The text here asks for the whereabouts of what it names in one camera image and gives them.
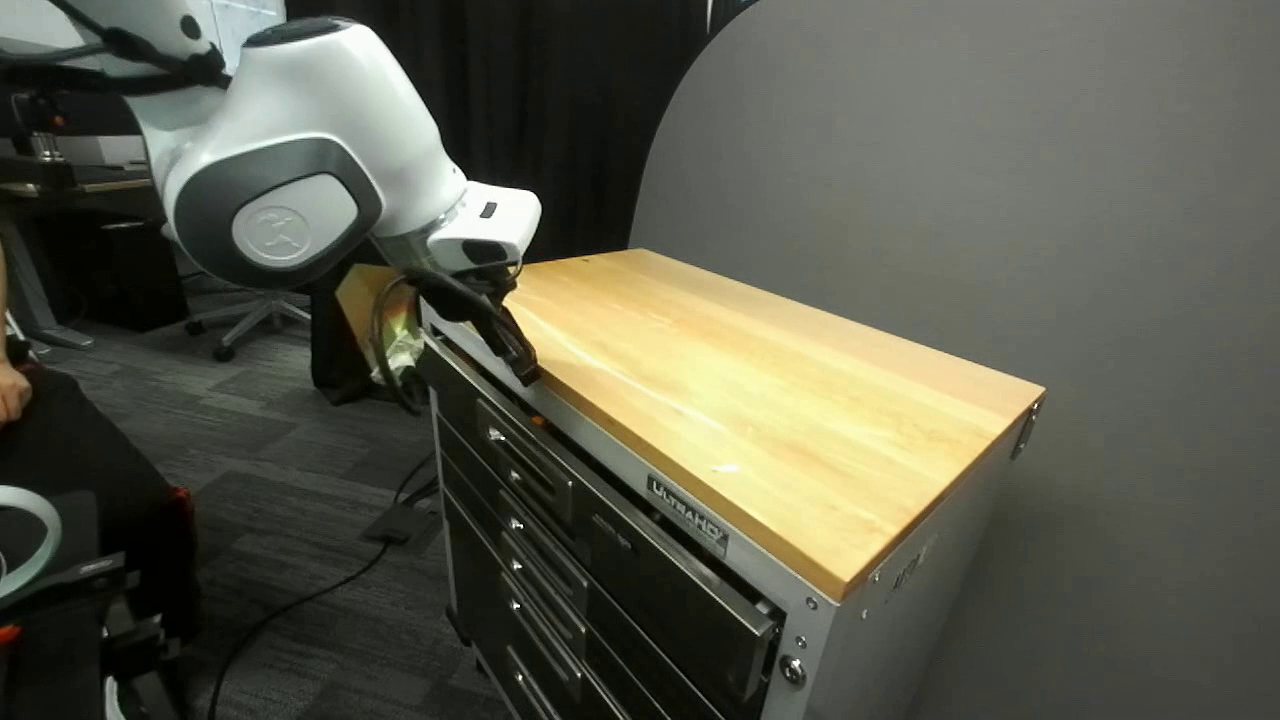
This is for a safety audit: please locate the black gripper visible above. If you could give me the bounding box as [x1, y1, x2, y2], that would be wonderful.
[395, 257, 546, 387]

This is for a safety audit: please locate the grey steel cabinet drawer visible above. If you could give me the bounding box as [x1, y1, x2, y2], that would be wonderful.
[424, 338, 787, 715]

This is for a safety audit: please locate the grey tool cabinet wooden top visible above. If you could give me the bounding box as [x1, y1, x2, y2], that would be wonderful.
[418, 246, 1052, 720]

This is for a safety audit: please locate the person hand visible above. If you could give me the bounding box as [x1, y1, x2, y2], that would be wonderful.
[0, 360, 38, 423]

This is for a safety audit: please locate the tan cardboard piece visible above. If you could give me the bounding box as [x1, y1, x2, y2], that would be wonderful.
[334, 261, 432, 394]

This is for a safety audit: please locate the black curtain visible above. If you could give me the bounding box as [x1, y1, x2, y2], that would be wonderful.
[281, 0, 758, 406]

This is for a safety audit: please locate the office chair base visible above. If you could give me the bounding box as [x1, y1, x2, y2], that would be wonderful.
[181, 294, 322, 369]

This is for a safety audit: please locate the black trouser leg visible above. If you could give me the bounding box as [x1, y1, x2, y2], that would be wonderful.
[0, 377, 203, 635]

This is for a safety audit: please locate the grey desk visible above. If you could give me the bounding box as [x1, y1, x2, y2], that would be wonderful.
[0, 132, 194, 353]

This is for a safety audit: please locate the clear plastic tube loop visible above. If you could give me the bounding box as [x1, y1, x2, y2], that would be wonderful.
[0, 481, 67, 610]

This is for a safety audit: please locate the grey round backdrop panel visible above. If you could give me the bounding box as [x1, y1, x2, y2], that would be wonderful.
[624, 0, 1280, 720]

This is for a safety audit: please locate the black floor cable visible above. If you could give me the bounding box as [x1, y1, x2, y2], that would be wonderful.
[203, 457, 445, 720]

